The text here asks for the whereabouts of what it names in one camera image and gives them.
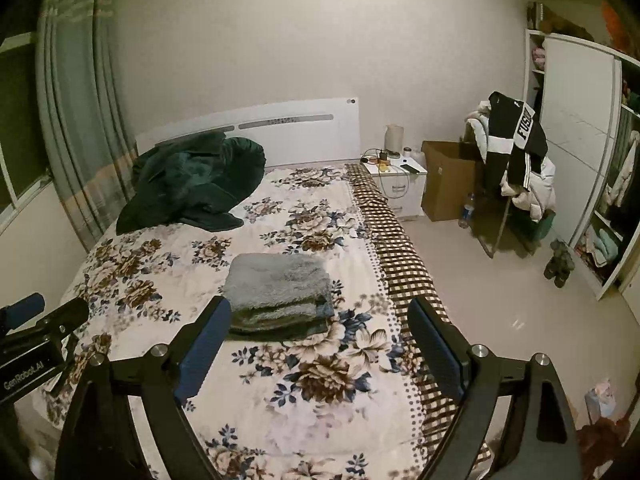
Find plush toys on wardrobe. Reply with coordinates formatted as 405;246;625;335
526;0;640;58

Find green storage bin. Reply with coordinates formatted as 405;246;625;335
511;207;557;254

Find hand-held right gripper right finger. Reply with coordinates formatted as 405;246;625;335
407;296;584;480

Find brown cloth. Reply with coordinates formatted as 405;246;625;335
574;416;634;467

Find window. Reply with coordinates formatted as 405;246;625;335
0;30;54;235

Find bed with floral cover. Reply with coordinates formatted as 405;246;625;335
32;162;483;480

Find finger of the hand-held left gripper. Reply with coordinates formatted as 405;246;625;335
27;297;91;343
0;292;46;327

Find plastic water bottle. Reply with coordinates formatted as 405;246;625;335
458;192;476;230

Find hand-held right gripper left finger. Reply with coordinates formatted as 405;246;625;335
57;295;233;480

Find dark green plush blanket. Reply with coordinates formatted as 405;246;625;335
116;132;267;235

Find black and white jacket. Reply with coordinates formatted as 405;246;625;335
486;91;549;192

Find pale plastic bag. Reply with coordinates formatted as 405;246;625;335
584;380;632;427

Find white bed headboard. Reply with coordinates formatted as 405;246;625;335
135;97;362;169

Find cream table lamp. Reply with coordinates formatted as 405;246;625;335
385;124;405;157

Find brown checked bed sheet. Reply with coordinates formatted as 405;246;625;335
344;162;494;467

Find large cardboard box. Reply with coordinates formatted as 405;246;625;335
421;140;484;224

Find green plush slippers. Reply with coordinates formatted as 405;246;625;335
543;239;576;289

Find white wardrobe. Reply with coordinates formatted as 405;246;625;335
522;27;640;302

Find chair piled with clothes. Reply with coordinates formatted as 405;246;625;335
464;100;557;222

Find green striped curtain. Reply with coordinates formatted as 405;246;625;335
35;0;139;254

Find grey fleece pants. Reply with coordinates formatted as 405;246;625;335
222;253;334;322

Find white nightstand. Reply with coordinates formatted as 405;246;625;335
361;157;429;222

